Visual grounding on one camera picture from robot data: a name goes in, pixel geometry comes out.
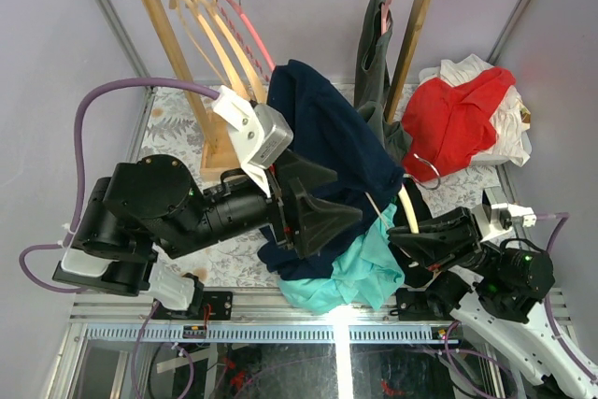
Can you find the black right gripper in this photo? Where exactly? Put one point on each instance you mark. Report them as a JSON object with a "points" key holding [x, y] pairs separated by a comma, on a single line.
{"points": [[442, 238]]}

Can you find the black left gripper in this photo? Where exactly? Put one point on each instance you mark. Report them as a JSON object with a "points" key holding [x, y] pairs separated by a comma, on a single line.
{"points": [[311, 220]]}

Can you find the cream plastic hanger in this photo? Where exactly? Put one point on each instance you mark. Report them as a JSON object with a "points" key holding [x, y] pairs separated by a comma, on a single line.
{"points": [[405, 200]]}

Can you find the navy blue t-shirt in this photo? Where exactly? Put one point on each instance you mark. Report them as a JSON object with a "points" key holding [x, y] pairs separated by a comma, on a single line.
{"points": [[328, 131]]}

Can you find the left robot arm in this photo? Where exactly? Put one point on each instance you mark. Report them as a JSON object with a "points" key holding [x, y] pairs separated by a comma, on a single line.
{"points": [[155, 205]]}

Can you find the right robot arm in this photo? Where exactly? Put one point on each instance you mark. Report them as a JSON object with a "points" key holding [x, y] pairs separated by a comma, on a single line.
{"points": [[499, 287]]}

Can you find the black t-shirt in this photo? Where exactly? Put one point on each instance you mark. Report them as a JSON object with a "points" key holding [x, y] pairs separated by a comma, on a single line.
{"points": [[415, 276]]}

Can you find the teal t-shirt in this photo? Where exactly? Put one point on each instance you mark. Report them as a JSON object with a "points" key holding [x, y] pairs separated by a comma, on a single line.
{"points": [[366, 273]]}

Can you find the red t-shirt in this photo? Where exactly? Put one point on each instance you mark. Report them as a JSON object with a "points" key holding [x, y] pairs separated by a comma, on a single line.
{"points": [[451, 124]]}

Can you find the light wooden hanger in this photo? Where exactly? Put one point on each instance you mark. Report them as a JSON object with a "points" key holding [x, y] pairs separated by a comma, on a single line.
{"points": [[255, 81], [211, 45]]}

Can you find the pink twisted-bar hanger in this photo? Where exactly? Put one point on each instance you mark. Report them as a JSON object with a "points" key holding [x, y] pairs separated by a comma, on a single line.
{"points": [[247, 37]]}

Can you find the grey t-shirt on hanger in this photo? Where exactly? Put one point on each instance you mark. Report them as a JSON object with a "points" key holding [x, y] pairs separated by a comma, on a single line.
{"points": [[372, 81]]}

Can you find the light wooden hanger left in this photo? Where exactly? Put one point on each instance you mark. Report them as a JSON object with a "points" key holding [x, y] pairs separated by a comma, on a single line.
{"points": [[211, 45]]}

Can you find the white garment pile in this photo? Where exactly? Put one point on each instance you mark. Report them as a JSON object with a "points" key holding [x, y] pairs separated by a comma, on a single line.
{"points": [[511, 120]]}

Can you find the floral table mat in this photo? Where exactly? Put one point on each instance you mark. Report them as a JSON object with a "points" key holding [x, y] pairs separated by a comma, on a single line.
{"points": [[171, 129]]}

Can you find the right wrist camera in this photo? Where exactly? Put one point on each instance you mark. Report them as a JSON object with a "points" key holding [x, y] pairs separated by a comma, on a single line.
{"points": [[495, 221]]}

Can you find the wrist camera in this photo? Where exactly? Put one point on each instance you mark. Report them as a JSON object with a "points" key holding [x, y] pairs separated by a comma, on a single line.
{"points": [[258, 133], [495, 221]]}

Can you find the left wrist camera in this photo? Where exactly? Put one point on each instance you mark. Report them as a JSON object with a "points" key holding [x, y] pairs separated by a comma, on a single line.
{"points": [[258, 133]]}

